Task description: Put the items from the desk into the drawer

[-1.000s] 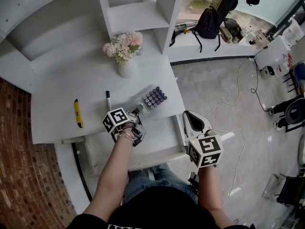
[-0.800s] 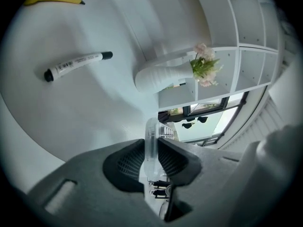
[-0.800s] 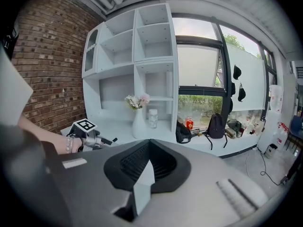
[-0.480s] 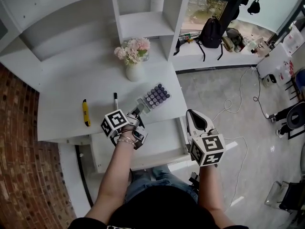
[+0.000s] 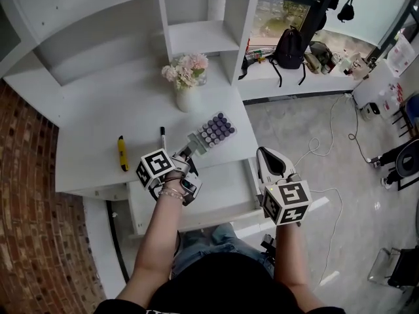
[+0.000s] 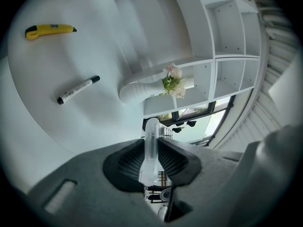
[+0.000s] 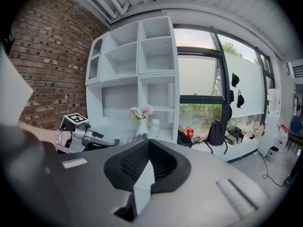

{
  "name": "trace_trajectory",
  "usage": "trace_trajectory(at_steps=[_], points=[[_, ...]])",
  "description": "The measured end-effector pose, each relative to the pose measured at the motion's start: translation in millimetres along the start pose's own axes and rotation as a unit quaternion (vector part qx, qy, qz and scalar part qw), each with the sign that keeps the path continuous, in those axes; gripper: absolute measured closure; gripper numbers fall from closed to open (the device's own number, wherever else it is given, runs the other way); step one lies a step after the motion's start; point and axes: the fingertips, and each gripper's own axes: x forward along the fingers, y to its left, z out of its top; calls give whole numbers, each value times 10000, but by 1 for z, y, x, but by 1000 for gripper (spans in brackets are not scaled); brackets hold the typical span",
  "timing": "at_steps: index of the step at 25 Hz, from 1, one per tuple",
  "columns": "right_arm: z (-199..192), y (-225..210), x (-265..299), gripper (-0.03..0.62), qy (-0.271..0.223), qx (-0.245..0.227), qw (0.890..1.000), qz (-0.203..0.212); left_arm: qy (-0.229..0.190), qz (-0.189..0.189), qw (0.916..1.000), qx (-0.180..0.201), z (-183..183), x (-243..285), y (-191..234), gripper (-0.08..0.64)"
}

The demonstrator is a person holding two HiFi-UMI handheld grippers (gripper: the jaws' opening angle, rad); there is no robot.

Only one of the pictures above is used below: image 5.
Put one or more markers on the olive pouch bag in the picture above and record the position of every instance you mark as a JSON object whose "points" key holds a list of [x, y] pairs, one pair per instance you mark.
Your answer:
{"points": [[320, 56]]}

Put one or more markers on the tray of purple-capped vials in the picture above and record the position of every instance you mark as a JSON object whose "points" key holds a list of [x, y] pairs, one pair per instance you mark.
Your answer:
{"points": [[217, 129]]}

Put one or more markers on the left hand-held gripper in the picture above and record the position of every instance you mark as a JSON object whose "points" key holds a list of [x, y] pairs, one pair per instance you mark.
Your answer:
{"points": [[154, 168]]}

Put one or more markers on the person's left forearm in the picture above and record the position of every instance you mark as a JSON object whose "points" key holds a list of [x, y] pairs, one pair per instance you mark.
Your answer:
{"points": [[154, 240]]}

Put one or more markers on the white vase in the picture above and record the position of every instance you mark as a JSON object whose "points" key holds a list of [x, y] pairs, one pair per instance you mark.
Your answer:
{"points": [[184, 100]]}

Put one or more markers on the black round chair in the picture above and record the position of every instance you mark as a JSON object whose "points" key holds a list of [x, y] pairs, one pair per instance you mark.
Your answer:
{"points": [[409, 163]]}

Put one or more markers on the white plastic bag red print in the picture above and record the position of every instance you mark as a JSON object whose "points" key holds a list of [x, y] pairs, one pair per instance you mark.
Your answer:
{"points": [[403, 53]]}

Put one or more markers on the person's right forearm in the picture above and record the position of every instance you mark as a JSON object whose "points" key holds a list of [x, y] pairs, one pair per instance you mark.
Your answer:
{"points": [[289, 257]]}

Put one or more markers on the white board panel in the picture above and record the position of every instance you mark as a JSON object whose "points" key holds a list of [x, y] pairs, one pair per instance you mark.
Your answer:
{"points": [[370, 8]]}

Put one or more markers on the blue chair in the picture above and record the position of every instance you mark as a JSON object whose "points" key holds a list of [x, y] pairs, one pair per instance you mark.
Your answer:
{"points": [[409, 110]]}

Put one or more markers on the white desk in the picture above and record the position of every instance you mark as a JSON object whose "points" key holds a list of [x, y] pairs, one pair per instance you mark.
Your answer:
{"points": [[98, 126]]}

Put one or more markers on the yellow utility knife item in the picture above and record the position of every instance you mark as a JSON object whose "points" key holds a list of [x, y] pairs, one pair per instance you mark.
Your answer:
{"points": [[122, 153]]}

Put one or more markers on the person's black shirt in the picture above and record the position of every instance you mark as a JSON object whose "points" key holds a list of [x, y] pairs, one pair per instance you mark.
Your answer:
{"points": [[222, 286]]}

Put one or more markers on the white drawer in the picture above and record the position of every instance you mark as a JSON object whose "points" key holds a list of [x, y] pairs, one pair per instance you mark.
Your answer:
{"points": [[222, 188]]}

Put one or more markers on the pale green box item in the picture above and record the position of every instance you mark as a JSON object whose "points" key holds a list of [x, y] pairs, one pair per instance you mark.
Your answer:
{"points": [[197, 144]]}

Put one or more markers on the white box appliance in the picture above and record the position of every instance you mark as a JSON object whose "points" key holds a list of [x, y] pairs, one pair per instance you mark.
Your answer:
{"points": [[371, 110]]}

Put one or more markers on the black marker pen item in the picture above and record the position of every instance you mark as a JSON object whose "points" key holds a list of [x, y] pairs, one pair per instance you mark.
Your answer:
{"points": [[162, 138]]}

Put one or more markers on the white shelf unit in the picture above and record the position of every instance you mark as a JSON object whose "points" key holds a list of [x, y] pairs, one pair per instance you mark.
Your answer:
{"points": [[131, 21]]}

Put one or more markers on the clear glass jar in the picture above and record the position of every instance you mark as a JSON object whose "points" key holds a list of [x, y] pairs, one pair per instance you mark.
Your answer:
{"points": [[202, 78]]}

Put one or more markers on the pink and white flower bouquet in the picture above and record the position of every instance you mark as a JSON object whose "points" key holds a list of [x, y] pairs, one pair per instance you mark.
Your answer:
{"points": [[185, 69]]}

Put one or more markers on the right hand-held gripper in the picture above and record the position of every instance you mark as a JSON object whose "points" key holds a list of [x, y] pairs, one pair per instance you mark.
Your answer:
{"points": [[288, 201]]}

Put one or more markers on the white window ledge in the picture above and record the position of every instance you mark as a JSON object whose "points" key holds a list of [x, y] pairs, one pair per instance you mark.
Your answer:
{"points": [[294, 82]]}

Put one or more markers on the metal frame folding chair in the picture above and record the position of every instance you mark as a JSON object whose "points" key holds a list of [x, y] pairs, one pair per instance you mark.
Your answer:
{"points": [[394, 267]]}

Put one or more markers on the black backpack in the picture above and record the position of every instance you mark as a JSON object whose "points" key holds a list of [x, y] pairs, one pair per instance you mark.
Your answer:
{"points": [[289, 49]]}

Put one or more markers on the black hanging bag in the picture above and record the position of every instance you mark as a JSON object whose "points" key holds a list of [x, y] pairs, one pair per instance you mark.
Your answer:
{"points": [[348, 10]]}

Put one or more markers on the person's blue jeans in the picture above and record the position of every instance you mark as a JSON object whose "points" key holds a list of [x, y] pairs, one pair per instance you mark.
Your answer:
{"points": [[216, 244]]}

